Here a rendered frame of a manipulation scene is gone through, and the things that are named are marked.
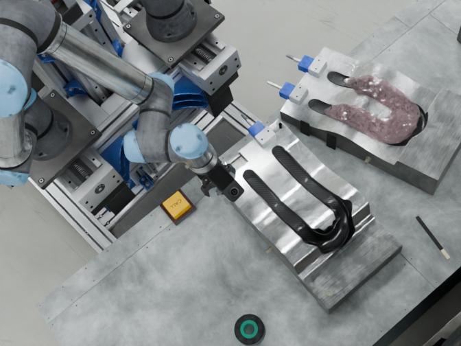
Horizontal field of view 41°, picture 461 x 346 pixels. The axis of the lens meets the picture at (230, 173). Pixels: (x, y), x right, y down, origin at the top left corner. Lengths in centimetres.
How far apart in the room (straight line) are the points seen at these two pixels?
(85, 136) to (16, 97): 59
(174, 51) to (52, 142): 43
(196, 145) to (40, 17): 41
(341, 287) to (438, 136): 49
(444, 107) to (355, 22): 136
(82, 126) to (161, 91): 39
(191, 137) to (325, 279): 56
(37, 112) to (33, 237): 136
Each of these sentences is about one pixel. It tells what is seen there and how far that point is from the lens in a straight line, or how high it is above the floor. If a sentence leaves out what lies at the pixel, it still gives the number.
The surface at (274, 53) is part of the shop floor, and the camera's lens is 302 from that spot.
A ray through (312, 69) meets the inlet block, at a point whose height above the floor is 88.
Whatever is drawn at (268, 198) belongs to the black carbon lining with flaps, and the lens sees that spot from 172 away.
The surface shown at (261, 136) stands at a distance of 176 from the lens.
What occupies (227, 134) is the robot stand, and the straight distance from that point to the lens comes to 259.
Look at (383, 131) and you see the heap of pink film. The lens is 177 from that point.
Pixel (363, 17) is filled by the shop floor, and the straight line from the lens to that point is 311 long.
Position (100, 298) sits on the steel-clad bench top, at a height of 80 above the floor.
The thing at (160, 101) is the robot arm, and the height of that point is 127.
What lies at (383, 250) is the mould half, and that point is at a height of 86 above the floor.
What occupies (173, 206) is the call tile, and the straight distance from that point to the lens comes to 181.
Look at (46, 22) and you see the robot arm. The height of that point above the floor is 156.
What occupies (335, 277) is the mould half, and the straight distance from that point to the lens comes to 166.
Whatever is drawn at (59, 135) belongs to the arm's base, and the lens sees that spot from 174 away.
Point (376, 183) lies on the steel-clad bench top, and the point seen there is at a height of 80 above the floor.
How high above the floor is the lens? 247
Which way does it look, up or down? 64 degrees down
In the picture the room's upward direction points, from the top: 24 degrees counter-clockwise
